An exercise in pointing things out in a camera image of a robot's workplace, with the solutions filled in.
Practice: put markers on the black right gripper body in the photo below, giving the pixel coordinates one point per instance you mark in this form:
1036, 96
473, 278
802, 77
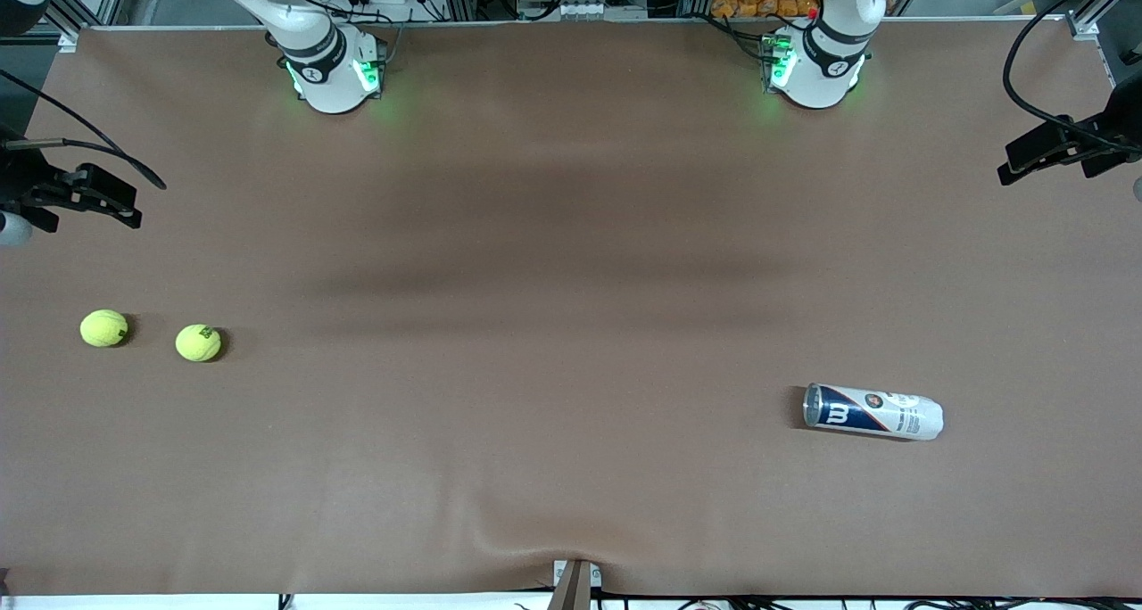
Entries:
18, 180

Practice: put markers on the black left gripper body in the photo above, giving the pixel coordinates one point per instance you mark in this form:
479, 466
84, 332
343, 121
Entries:
1122, 113

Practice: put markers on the yellow-green tennis ball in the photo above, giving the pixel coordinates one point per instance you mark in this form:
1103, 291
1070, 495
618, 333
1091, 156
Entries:
198, 342
103, 328

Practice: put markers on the white blue tennis ball can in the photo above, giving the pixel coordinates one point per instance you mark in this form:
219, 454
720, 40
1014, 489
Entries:
879, 412

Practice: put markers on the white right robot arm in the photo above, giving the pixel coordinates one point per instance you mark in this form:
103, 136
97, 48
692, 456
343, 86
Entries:
330, 84

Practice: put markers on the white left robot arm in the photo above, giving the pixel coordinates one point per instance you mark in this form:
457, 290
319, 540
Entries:
821, 84

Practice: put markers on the white connector strip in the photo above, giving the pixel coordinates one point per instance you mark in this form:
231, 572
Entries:
587, 9

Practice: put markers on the large table cover mat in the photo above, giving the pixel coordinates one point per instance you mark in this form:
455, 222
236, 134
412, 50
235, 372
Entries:
571, 467

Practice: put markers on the aluminium frame profile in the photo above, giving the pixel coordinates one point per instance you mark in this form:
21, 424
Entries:
1084, 23
70, 12

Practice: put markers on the metal table edge bracket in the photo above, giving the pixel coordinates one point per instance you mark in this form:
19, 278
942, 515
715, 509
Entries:
575, 588

